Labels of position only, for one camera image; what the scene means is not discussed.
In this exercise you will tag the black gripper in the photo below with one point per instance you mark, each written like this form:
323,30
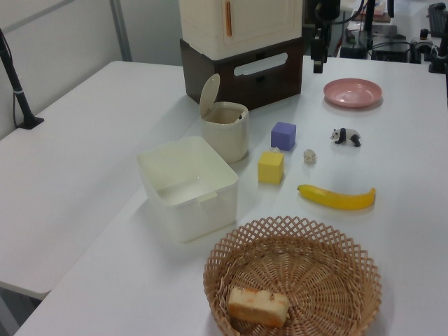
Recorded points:
320,42

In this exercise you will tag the beige push-lid trash can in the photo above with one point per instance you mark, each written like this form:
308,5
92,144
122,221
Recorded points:
224,140

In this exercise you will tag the cream open plastic bin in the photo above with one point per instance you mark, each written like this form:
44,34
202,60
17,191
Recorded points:
196,220

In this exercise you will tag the pink plastic plate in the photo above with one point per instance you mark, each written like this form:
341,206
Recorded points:
351,92

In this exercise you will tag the black white panda figurine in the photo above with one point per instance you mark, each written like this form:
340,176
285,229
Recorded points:
346,134

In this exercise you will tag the purple foam cube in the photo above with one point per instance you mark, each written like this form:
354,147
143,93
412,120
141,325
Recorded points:
283,136

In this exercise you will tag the crumpled paper ball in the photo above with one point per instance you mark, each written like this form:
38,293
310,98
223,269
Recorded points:
276,150
309,157

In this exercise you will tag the yellow foam cube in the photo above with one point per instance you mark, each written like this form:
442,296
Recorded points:
269,169

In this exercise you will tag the yellow toy banana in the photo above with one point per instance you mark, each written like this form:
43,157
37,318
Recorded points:
336,199

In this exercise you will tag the woven wicker basket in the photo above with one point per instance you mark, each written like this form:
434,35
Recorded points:
315,280

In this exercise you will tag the toy bread slice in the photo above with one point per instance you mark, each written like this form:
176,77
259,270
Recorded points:
255,308

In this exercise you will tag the black camera stand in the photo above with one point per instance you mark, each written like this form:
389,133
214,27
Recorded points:
437,59

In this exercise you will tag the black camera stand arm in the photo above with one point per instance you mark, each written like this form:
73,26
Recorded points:
17,94

